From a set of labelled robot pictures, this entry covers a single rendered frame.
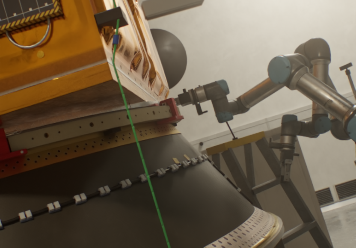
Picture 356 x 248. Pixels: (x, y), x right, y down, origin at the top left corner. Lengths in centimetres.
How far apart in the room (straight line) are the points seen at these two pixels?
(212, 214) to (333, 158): 801
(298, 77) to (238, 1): 762
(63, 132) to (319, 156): 826
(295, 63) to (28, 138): 118
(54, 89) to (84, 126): 35
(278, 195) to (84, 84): 438
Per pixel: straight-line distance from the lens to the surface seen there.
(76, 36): 148
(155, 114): 206
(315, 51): 290
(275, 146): 287
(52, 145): 181
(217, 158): 349
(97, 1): 153
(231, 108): 269
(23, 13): 149
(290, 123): 289
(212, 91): 267
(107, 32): 152
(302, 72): 241
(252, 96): 270
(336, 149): 990
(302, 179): 574
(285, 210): 573
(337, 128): 304
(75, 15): 149
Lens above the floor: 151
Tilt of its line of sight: 5 degrees up
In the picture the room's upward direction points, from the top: 17 degrees counter-clockwise
